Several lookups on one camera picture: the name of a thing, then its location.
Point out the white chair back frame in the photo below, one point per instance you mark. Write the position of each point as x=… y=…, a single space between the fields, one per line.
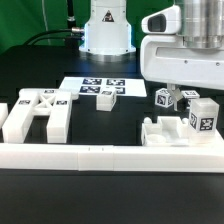
x=54 y=103

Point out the white U-shaped fence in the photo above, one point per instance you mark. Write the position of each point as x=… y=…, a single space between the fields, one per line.
x=205 y=158

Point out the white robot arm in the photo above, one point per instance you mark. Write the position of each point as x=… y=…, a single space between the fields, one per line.
x=107 y=34

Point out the white marker sheet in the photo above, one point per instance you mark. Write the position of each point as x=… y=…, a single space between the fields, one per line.
x=93 y=85

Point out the white chair seat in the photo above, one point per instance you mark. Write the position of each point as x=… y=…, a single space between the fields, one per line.
x=167 y=131

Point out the white block at left edge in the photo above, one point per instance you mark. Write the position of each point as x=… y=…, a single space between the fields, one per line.
x=3 y=113

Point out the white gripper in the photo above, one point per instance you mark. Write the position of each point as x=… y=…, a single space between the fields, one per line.
x=184 y=45

